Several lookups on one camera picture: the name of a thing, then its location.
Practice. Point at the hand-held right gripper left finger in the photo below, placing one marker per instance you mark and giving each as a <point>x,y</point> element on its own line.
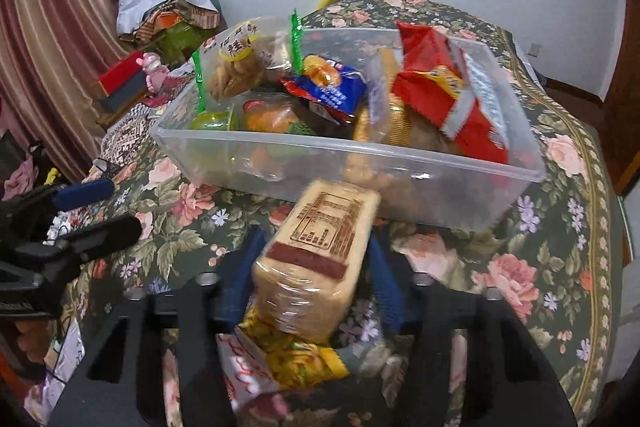
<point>240,279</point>

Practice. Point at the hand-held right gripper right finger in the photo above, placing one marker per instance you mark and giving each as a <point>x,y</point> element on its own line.
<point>387,289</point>

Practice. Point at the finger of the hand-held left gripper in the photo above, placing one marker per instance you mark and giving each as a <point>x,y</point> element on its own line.
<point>102,234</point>
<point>82,195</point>

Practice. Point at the square cracker pack brown print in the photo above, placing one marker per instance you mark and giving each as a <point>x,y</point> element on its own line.
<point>315,267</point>

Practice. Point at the clear plastic container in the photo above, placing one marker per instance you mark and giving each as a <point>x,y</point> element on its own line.
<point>200,157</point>

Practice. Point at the green jelly cup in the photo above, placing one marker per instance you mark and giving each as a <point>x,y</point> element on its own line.
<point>212,122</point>

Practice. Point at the clear packet orange snacks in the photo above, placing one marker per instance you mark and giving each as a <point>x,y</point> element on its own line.
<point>270,117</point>

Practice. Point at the long clear biscuit pack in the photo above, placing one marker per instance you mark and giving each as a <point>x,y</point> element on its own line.
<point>392,122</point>

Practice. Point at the clear cookie bag green seal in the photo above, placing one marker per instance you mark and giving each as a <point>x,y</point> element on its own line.
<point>235,67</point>

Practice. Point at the red snack bag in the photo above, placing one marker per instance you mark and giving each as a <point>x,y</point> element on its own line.
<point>440,97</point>

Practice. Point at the blue snack bag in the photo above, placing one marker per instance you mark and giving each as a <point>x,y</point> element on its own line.
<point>330,94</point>

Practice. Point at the pink floral cloth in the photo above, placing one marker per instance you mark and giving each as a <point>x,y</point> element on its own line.
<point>20,179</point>

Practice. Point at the patchwork cloth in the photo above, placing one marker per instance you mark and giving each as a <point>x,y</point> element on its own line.
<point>127,132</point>

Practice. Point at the yellow snack packet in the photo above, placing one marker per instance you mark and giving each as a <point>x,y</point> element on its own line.
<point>300,357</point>

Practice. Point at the dark grey box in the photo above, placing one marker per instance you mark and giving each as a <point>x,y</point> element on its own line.
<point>125,98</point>

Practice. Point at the red box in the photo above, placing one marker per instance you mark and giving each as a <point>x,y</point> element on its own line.
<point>122,72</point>

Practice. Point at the pink plush toy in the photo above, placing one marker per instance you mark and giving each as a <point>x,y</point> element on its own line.
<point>152,69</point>

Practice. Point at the floral blanket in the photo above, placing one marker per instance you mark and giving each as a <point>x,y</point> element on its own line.
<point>550,257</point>

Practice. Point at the striped curtain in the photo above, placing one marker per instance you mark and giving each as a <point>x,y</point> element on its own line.
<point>50,32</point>

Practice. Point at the pile of clothes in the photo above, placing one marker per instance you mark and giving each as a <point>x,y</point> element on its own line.
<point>165,7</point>

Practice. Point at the wall power outlet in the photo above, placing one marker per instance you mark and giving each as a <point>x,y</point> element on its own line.
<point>534,49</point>

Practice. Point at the wooden door frame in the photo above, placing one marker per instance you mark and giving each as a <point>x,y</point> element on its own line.
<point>622,107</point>

